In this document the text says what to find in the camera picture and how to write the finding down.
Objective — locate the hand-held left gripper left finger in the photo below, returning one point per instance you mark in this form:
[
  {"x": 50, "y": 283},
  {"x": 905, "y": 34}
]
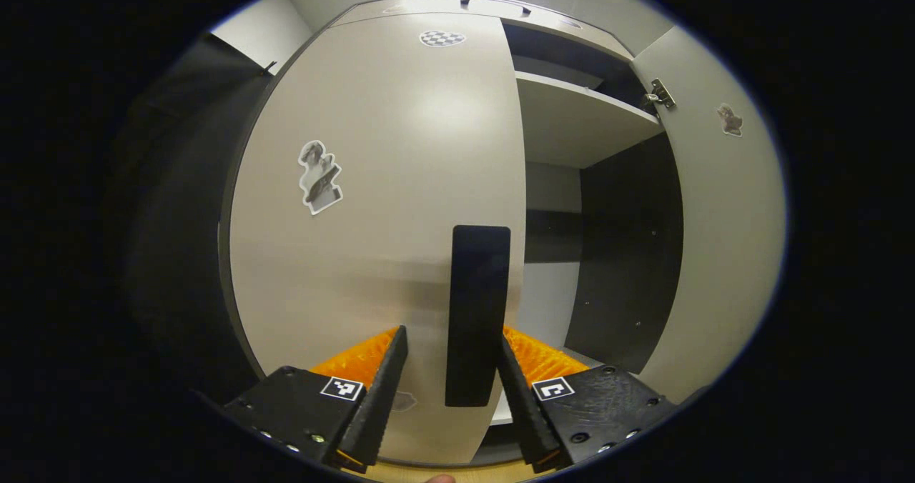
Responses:
[{"x": 382, "y": 397}]

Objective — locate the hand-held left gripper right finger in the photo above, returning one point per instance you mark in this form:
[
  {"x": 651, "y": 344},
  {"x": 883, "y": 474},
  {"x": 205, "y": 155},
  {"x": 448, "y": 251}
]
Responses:
[{"x": 522, "y": 404}]

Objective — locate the beige double-door shoe cabinet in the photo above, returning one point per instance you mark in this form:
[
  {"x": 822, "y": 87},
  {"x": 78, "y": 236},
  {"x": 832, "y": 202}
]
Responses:
[{"x": 629, "y": 254}]

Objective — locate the beige cabinet door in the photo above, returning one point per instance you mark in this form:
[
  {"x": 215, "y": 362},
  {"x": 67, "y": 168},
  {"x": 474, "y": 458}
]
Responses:
[
  {"x": 372, "y": 183},
  {"x": 729, "y": 254}
]

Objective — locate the metal door hinge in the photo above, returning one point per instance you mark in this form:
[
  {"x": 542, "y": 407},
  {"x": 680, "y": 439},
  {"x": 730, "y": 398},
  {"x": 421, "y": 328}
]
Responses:
[{"x": 661, "y": 93}]

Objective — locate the beige cabinet drawer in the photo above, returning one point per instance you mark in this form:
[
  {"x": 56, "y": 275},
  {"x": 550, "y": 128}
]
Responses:
[{"x": 429, "y": 6}]

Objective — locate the black backdrop cloth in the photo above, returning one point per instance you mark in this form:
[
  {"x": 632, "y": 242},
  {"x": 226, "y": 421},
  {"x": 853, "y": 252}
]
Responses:
[{"x": 186, "y": 218}]

